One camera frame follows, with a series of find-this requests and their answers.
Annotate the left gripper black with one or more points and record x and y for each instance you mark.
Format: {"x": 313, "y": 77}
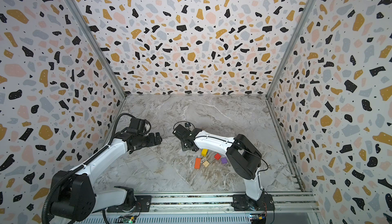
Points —
{"x": 151, "y": 141}

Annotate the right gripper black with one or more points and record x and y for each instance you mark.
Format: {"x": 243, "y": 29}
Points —
{"x": 179, "y": 133}

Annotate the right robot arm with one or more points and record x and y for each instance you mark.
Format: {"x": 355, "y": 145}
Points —
{"x": 244, "y": 157}

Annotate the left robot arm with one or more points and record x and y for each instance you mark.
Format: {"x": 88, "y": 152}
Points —
{"x": 72, "y": 195}

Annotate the yellow wood block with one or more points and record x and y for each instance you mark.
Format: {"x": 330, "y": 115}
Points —
{"x": 204, "y": 152}

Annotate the red-orange wood block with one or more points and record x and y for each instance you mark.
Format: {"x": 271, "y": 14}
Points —
{"x": 197, "y": 163}

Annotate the small natural wood cube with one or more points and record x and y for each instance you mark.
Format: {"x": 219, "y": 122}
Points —
{"x": 206, "y": 164}

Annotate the red wood cube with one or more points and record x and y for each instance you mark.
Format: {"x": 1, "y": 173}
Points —
{"x": 217, "y": 156}

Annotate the left electronics board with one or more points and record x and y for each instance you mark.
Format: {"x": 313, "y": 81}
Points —
{"x": 127, "y": 219}

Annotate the electronics board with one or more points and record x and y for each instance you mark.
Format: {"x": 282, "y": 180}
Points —
{"x": 258, "y": 218}
{"x": 127, "y": 219}

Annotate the left corner aluminium profile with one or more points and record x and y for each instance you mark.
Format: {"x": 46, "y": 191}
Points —
{"x": 94, "y": 45}

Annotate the corner aluminium profile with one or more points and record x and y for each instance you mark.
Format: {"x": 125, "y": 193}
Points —
{"x": 94, "y": 45}
{"x": 297, "y": 32}

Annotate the right electronics board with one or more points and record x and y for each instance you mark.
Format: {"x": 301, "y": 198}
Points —
{"x": 258, "y": 218}

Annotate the right corner aluminium profile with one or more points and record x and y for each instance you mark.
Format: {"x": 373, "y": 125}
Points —
{"x": 297, "y": 32}

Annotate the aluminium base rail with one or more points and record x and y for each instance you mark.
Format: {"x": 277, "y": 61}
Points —
{"x": 216, "y": 208}

